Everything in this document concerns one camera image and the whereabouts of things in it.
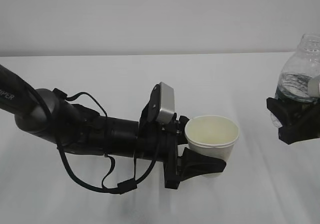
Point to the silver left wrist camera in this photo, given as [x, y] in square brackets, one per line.
[161, 105]

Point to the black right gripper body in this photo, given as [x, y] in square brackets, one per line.
[307, 127]

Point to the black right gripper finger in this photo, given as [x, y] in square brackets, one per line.
[291, 118]

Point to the white paper cup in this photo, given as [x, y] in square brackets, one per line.
[212, 136]

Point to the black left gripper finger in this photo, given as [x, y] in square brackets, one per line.
[182, 121]
[193, 164]

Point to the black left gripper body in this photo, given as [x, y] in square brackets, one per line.
[159, 143]

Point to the clear water bottle green label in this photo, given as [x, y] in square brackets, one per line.
[299, 69]

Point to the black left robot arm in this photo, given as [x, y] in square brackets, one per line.
[54, 116]

